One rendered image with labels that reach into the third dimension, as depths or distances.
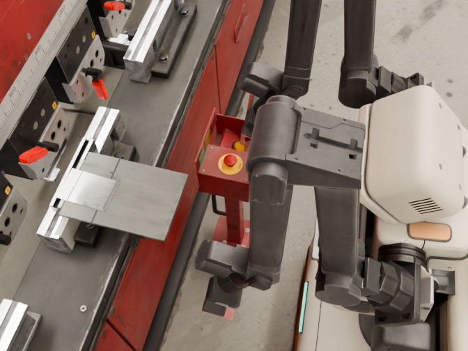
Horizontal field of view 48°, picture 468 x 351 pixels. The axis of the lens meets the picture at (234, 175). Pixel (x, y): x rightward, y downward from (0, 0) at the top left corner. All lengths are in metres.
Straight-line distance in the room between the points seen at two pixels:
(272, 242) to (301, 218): 1.53
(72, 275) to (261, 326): 1.00
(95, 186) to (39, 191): 1.27
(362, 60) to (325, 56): 1.80
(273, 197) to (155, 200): 0.68
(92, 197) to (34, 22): 0.45
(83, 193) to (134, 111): 0.36
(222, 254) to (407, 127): 0.39
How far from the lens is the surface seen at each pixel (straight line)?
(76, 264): 1.37
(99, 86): 1.20
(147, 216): 1.24
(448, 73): 2.95
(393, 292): 0.95
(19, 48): 1.00
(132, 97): 1.60
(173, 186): 1.26
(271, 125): 0.58
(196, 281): 2.22
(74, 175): 1.33
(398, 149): 0.91
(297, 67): 1.10
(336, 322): 1.90
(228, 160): 1.51
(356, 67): 1.09
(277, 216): 0.72
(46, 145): 1.07
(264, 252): 0.84
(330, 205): 0.67
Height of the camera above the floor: 2.10
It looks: 60 degrees down
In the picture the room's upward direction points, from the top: 3 degrees counter-clockwise
